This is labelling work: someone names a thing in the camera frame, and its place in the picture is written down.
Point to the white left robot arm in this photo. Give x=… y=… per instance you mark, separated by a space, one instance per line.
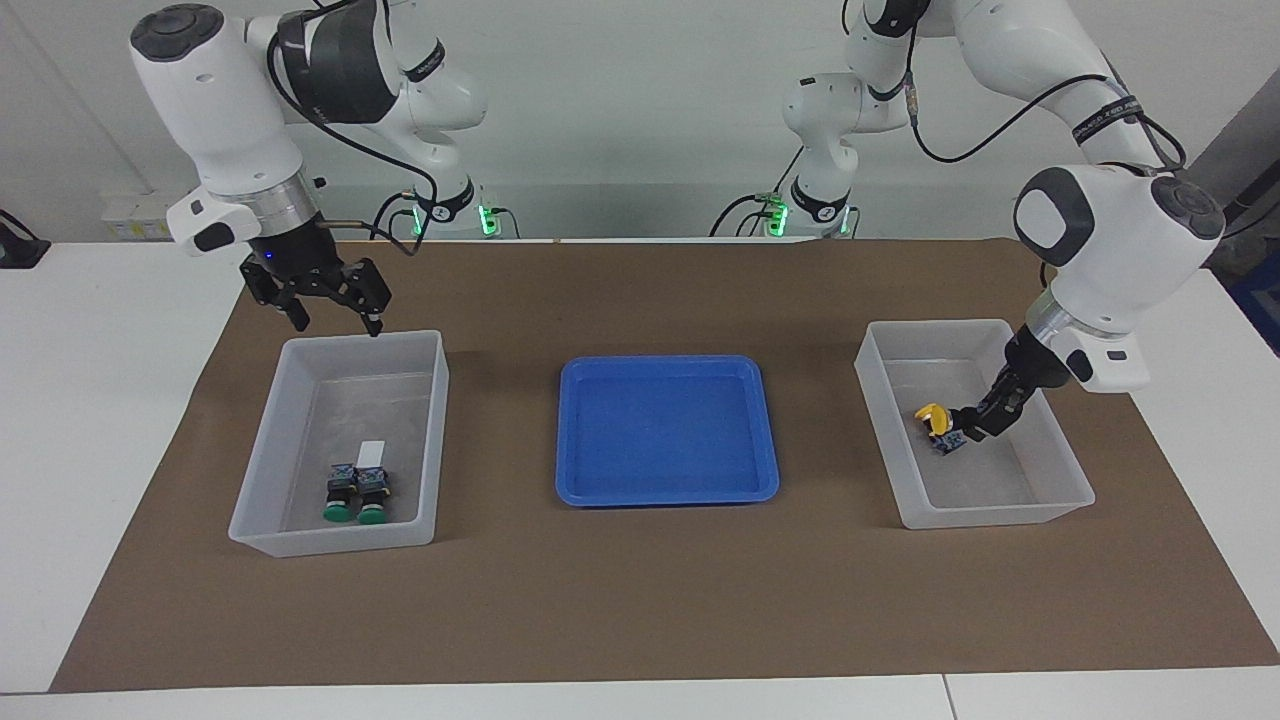
x=1110 y=250

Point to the blue plastic tray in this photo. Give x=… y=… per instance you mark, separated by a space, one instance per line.
x=660 y=430

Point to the white paper label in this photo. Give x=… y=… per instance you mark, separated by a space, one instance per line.
x=371 y=452

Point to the yellow push button switch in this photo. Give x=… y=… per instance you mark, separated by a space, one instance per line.
x=950 y=443
x=940 y=420

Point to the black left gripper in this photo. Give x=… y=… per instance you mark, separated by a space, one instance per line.
x=1035 y=365

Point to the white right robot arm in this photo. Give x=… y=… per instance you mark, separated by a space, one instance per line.
x=220 y=100

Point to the translucent white plastic box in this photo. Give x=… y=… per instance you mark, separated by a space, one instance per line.
x=1000 y=490
x=400 y=400

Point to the black stand pole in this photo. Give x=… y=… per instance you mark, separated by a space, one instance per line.
x=1255 y=205

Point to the green push button switch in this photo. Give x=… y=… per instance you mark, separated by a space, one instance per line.
x=374 y=495
x=340 y=495

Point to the blue crate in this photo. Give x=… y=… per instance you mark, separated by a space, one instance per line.
x=1262 y=300

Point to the black flat bracket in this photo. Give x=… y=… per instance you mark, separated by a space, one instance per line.
x=20 y=250

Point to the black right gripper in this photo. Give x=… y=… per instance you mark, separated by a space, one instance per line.
x=305 y=258

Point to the brown table mat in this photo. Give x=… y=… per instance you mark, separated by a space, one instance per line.
x=640 y=600

